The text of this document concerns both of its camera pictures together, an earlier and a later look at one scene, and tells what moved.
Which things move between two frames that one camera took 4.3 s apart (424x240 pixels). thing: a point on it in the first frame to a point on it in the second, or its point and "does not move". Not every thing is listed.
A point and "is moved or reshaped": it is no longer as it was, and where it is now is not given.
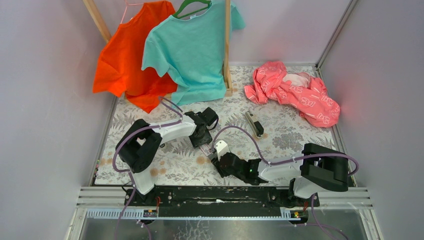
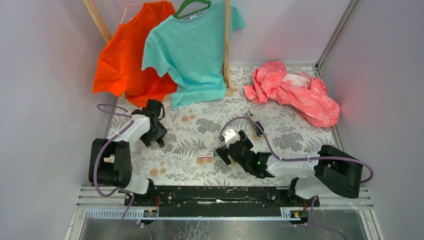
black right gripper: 222,172 to 222,152
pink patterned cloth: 307,94 does not move
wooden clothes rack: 106,37 does not move
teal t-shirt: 192,48 does not move
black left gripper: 206,139 to 161,132
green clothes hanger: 185,2 does not move
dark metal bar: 256,125 does not move
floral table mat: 257,129 does not move
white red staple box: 206,150 is moved or reshaped
